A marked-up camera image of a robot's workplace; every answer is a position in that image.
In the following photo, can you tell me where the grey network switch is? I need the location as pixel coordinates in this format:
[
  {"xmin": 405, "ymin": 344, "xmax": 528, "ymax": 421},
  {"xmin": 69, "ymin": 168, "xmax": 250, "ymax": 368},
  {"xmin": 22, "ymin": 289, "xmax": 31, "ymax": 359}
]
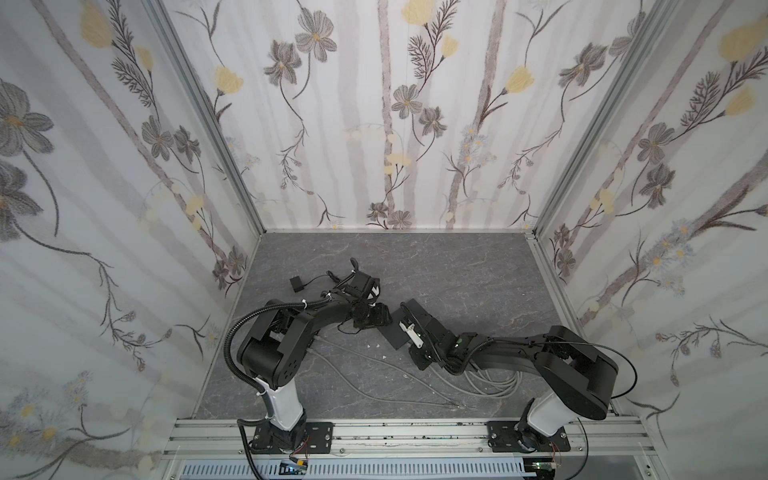
[{"xmin": 377, "ymin": 307, "xmax": 414, "ymax": 350}]

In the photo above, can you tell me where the black power adapter with cable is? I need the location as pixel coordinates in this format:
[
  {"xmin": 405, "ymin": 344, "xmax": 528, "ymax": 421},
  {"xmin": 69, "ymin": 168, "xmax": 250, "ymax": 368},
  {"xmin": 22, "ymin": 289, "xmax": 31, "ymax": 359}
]
[{"xmin": 289, "ymin": 270, "xmax": 342, "ymax": 293}]

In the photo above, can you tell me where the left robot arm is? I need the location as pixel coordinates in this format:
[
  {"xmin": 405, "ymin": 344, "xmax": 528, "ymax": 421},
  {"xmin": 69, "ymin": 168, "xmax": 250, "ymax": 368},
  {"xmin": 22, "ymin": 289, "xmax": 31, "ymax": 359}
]
[{"xmin": 222, "ymin": 258, "xmax": 391, "ymax": 453}]

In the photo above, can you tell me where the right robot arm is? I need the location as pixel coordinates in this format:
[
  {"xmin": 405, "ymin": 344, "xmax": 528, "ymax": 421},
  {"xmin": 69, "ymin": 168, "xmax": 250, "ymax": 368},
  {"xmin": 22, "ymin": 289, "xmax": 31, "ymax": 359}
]
[{"xmin": 392, "ymin": 300, "xmax": 619, "ymax": 453}]

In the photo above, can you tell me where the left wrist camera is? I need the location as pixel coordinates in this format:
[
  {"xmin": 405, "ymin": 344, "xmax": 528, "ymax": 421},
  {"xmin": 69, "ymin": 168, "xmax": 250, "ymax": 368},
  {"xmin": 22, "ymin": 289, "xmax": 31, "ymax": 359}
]
[{"xmin": 345, "ymin": 271, "xmax": 381, "ymax": 301}]

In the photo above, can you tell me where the white slotted cable duct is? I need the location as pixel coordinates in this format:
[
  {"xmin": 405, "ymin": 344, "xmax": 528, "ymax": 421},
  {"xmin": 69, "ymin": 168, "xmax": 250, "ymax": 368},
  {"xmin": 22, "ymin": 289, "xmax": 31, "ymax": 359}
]
[{"xmin": 179, "ymin": 458, "xmax": 538, "ymax": 480}]

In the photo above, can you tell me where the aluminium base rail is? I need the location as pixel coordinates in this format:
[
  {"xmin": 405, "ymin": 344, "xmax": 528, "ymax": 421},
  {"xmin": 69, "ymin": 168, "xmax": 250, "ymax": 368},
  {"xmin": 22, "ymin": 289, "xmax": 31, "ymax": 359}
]
[{"xmin": 162, "ymin": 416, "xmax": 657, "ymax": 459}]

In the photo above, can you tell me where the aluminium corner frame left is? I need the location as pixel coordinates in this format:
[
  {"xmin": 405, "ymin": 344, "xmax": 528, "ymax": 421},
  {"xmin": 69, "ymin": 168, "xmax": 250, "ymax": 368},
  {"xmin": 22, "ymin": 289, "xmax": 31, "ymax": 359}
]
[{"xmin": 142, "ymin": 0, "xmax": 267, "ymax": 237}]

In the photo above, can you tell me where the aluminium corner frame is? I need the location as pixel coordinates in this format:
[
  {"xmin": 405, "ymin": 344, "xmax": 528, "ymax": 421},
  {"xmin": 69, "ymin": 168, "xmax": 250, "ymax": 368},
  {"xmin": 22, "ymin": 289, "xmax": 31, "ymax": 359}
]
[
  {"xmin": 531, "ymin": 1, "xmax": 679, "ymax": 240},
  {"xmin": 142, "ymin": 0, "xmax": 267, "ymax": 237}
]

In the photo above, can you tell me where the aluminium corner frame right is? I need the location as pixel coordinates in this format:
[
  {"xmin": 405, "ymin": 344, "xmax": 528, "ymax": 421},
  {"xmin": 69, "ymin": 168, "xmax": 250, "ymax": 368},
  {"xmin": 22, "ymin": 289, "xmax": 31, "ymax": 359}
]
[{"xmin": 531, "ymin": 1, "xmax": 679, "ymax": 240}]

